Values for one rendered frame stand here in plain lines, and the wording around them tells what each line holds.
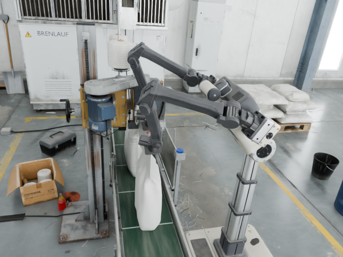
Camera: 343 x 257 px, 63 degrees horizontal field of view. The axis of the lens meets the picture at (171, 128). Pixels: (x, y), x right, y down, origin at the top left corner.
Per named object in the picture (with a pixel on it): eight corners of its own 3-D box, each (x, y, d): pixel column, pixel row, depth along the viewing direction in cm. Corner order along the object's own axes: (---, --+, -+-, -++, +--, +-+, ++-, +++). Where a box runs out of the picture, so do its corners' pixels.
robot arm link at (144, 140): (160, 146, 154) (163, 133, 158) (140, 140, 152) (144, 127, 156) (155, 154, 164) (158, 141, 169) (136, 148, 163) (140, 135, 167)
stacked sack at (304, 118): (314, 125, 477) (317, 117, 471) (280, 126, 462) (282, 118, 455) (298, 114, 514) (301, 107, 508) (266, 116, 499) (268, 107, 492)
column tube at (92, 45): (103, 222, 260) (95, 25, 184) (90, 224, 257) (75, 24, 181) (103, 213, 270) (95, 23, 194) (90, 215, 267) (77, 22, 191)
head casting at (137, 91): (164, 121, 221) (167, 85, 208) (133, 122, 215) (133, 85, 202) (157, 107, 247) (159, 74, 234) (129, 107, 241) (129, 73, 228)
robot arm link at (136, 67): (136, 57, 158) (136, 49, 166) (126, 59, 159) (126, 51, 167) (157, 114, 185) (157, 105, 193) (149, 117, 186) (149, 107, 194)
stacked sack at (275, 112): (285, 119, 457) (288, 111, 451) (249, 121, 440) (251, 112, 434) (270, 109, 494) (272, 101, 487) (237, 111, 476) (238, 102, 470)
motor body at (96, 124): (111, 133, 193) (111, 99, 182) (88, 134, 189) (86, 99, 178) (111, 124, 206) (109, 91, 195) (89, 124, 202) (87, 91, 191)
